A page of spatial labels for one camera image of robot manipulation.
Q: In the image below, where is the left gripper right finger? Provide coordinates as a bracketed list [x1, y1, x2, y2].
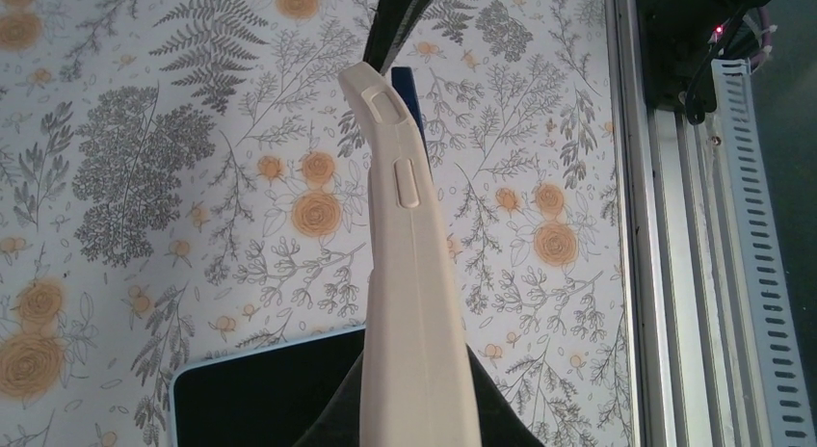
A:
[467, 347, 543, 447]

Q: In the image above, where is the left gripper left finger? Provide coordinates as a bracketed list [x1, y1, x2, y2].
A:
[294, 353, 363, 447]

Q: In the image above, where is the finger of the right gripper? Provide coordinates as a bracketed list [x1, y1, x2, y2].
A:
[363, 0, 434, 73]

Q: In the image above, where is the cream white phone case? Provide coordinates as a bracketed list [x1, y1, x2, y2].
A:
[338, 63, 481, 446]

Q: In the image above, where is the black phone with blue edge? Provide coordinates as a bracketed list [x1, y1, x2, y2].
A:
[390, 66, 430, 164]

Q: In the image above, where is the phone in light-blue case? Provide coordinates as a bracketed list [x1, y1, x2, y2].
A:
[170, 327, 364, 446]

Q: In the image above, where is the floral patterned table mat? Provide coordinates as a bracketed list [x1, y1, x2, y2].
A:
[1, 0, 635, 446]

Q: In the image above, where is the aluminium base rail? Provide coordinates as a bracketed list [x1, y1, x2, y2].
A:
[604, 0, 744, 446]

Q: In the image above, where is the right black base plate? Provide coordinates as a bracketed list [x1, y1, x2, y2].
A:
[636, 0, 772, 125]

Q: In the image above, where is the white slotted cable duct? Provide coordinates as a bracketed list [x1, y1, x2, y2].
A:
[712, 61, 816, 446]

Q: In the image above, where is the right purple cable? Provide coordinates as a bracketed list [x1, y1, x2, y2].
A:
[743, 7, 775, 72]

